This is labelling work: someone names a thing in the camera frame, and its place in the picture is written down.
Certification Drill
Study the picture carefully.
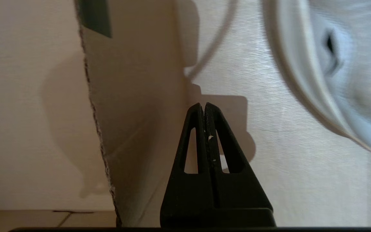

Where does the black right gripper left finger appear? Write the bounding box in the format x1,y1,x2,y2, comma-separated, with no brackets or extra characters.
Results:
160,102,219,228

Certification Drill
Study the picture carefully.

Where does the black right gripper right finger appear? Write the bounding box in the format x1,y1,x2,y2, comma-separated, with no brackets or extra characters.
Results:
204,102,276,228

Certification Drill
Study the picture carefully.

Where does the brown cardboard shoe box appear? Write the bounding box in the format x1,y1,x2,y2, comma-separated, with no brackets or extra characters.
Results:
0,0,191,228

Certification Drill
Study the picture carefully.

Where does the white sneaker with black logo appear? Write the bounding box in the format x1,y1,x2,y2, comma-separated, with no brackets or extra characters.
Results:
185,0,371,161

